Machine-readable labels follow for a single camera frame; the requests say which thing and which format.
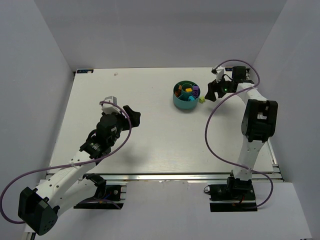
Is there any purple orange lego stack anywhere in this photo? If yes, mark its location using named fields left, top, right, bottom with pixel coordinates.
left=191, top=85, right=201, bottom=99

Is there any brown lego plate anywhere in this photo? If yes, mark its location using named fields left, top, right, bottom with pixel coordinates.
left=174, top=90, right=181, bottom=98

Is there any blue lego brick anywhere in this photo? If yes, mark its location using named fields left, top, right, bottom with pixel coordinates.
left=188, top=95, right=196, bottom=102

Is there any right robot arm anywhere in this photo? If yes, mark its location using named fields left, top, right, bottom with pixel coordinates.
left=204, top=66, right=278, bottom=193

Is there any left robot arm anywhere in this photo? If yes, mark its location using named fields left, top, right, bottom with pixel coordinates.
left=18, top=102, right=141, bottom=236

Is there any small lime lego by container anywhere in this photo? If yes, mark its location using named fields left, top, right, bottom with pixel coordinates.
left=199, top=96, right=206, bottom=104

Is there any dark blue table label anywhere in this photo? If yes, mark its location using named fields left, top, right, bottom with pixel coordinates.
left=225, top=67, right=233, bottom=72
left=76, top=69, right=94, bottom=74

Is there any teal round divided container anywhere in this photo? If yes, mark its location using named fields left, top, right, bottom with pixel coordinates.
left=172, top=80, right=200, bottom=111

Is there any left dark blue table label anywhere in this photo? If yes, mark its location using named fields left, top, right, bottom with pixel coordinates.
left=76, top=69, right=94, bottom=74

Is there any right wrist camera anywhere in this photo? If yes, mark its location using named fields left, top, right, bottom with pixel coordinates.
left=211, top=66, right=225, bottom=83

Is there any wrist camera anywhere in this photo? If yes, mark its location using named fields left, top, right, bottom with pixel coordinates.
left=211, top=66, right=225, bottom=83
left=100, top=96, right=121, bottom=115

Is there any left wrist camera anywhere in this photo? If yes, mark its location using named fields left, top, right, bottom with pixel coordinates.
left=100, top=96, right=121, bottom=115

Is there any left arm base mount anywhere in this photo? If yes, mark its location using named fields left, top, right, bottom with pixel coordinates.
left=73, top=173, right=127, bottom=210

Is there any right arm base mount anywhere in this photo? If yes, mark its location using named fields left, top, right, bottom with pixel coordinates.
left=203, top=176, right=258, bottom=213

